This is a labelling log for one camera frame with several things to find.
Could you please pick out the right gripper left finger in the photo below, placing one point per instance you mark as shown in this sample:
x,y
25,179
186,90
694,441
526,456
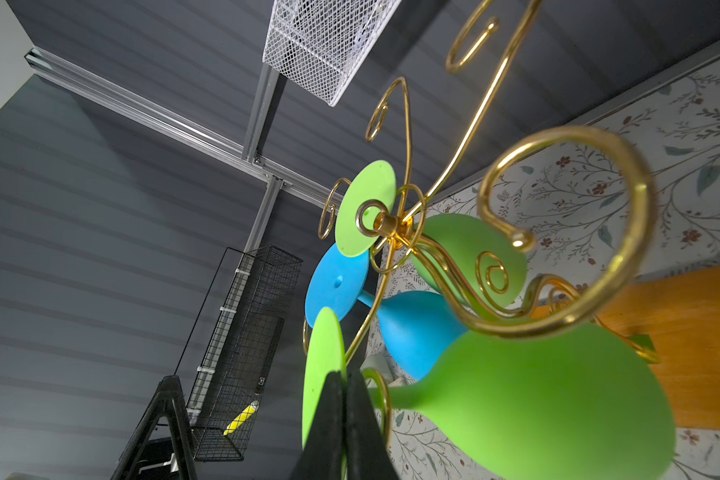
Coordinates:
x,y
322,457

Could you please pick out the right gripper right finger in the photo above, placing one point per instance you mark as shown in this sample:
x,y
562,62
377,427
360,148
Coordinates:
x,y
368,411

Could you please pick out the floral table mat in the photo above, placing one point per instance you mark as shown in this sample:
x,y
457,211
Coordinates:
x,y
547,306

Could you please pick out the black wire basket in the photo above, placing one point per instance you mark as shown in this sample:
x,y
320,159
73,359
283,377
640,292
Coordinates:
x,y
248,302

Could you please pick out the blue wine glass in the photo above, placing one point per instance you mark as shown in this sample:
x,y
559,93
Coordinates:
x,y
417,326

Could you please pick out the gold wire glass rack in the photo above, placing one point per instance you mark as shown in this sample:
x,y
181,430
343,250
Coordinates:
x,y
512,361

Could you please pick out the white wire mesh basket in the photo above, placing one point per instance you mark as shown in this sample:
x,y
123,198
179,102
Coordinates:
x,y
320,45

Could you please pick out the green wine glass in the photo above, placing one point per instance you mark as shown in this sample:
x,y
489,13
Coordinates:
x,y
487,260
579,405

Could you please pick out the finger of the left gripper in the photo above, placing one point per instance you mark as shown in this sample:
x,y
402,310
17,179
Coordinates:
x,y
161,446

